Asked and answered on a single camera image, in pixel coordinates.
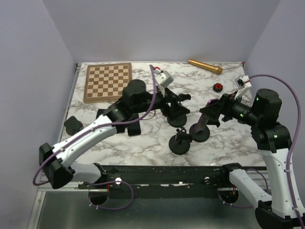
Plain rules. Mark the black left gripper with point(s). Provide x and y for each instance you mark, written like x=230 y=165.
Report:
x=169 y=97

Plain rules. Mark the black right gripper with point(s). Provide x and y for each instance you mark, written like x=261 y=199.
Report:
x=224 y=106

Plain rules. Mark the black phone red case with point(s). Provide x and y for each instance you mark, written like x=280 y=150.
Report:
x=203 y=120

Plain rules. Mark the black phone stand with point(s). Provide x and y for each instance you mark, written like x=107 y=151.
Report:
x=179 y=144
x=200 y=136
x=178 y=121

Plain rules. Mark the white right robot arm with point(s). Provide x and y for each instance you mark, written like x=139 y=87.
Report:
x=282 y=208

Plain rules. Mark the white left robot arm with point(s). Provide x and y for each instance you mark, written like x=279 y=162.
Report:
x=58 y=162

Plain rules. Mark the black phone blue edge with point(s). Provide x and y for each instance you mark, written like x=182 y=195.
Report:
x=100 y=112

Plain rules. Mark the black red knob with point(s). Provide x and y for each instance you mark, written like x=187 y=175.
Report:
x=217 y=87

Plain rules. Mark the gold cylinder tube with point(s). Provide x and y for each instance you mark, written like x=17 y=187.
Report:
x=208 y=67

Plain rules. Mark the wooden chessboard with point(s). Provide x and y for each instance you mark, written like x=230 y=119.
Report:
x=105 y=82

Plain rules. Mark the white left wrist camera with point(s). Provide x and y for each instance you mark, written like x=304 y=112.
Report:
x=163 y=80

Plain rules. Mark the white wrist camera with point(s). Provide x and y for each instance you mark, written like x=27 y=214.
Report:
x=244 y=85
x=163 y=80

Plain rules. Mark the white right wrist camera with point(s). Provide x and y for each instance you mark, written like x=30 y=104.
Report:
x=244 y=85

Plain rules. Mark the black mounting rail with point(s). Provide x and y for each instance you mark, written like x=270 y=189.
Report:
x=156 y=182

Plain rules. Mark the small black dark mount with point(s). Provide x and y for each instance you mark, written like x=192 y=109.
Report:
x=73 y=125

